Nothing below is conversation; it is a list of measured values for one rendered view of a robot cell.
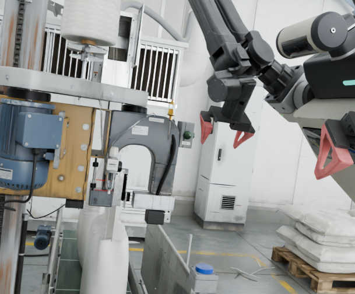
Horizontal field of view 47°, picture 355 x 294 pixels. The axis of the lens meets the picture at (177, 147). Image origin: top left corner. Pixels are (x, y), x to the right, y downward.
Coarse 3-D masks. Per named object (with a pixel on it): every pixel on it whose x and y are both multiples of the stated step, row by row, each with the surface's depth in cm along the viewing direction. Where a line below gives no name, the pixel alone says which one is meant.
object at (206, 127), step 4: (204, 112) 108; (208, 112) 109; (200, 116) 108; (204, 116) 106; (208, 116) 107; (212, 116) 108; (200, 120) 109; (204, 120) 105; (208, 120) 105; (204, 124) 105; (208, 124) 105; (204, 128) 105; (208, 128) 104; (212, 128) 104; (204, 132) 106; (208, 132) 106; (204, 136) 107; (204, 140) 109
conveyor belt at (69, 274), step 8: (64, 232) 307; (72, 232) 310; (64, 240) 289; (72, 240) 291; (64, 248) 273; (72, 248) 275; (64, 256) 260; (72, 256) 261; (64, 264) 246; (72, 264) 248; (64, 272) 235; (72, 272) 236; (80, 272) 238; (64, 280) 225; (72, 280) 226; (80, 280) 228; (56, 288) 214; (64, 288) 215; (72, 288) 216; (128, 288) 225
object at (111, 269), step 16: (112, 208) 170; (96, 224) 185; (112, 224) 163; (96, 240) 171; (112, 240) 161; (96, 256) 167; (112, 256) 166; (128, 256) 171; (96, 272) 166; (112, 272) 166; (80, 288) 189; (96, 288) 166; (112, 288) 167
